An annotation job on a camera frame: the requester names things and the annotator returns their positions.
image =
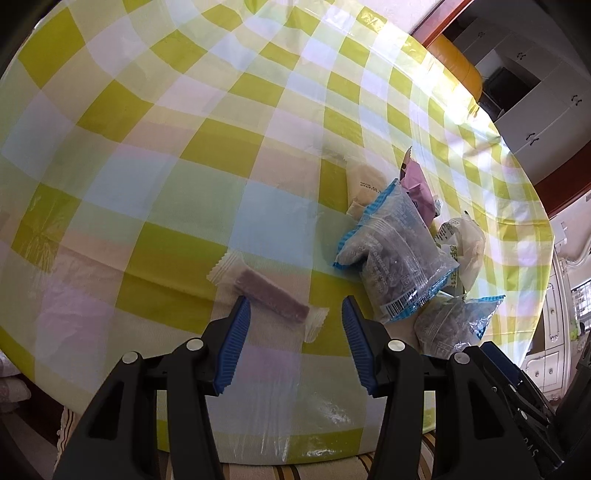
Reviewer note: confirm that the purple bar snack packet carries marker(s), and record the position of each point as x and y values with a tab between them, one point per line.
272	295

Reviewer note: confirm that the large blue clear snack packet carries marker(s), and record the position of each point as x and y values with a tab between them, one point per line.
397	263

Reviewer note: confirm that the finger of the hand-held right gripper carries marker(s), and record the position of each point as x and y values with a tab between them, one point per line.
508	369

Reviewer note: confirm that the white wardrobe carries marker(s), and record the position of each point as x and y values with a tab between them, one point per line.
549	106

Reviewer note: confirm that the white ornate dressing table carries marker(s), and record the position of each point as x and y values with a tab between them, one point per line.
561	314

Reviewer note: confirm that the black television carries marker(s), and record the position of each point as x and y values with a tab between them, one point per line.
508	90

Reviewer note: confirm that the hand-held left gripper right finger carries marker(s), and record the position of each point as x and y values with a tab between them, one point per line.
358	341

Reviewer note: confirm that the plain pink snack packet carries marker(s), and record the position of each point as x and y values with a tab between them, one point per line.
415	184

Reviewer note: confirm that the yellow leather armchair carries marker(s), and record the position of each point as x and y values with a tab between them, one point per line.
455	64

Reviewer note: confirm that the small blue clear snack packet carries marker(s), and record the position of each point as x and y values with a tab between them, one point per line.
448	323

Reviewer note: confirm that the pink quilted bedding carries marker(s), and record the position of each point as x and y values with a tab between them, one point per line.
9	383

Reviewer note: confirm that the green checkered tablecloth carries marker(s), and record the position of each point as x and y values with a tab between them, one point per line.
161	161

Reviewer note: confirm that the white clear bun packet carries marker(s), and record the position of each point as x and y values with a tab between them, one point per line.
466	244

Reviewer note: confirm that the cream cookie packet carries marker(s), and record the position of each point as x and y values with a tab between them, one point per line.
364	182

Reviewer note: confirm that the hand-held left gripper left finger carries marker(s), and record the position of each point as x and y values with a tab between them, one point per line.
233	341

